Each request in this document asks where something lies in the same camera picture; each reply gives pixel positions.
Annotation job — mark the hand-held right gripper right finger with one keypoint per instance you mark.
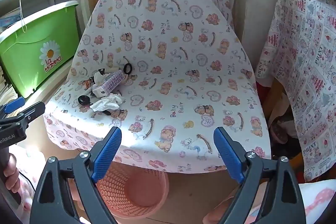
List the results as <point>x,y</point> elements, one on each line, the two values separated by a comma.
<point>228,155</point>

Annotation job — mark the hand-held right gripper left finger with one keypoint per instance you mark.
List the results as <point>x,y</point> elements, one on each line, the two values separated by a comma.
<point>107,153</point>

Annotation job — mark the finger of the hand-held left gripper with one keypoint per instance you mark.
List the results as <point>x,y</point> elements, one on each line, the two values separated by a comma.
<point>14,104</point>
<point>32,109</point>

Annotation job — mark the pink plastic mesh basket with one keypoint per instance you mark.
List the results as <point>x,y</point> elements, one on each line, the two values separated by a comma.
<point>136,190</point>

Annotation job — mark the small black round object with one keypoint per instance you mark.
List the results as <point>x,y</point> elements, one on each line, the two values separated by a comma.
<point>84,100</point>

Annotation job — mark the purple white carton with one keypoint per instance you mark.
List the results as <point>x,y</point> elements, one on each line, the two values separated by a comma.
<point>113,81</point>

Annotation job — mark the person's left hand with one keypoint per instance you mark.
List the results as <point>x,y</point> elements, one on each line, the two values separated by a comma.
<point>11,172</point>

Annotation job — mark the green plastic storage box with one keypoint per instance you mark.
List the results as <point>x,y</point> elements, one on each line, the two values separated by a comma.
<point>34,56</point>

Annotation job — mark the pink slipper foot right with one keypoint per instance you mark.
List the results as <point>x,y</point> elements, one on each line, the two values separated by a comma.
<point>315,203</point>

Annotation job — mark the bear printed table cloth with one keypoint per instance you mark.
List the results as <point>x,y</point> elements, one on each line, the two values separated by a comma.
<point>178,56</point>

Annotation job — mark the pink patchwork printed cloth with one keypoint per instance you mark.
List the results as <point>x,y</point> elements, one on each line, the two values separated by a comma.
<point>304,69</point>

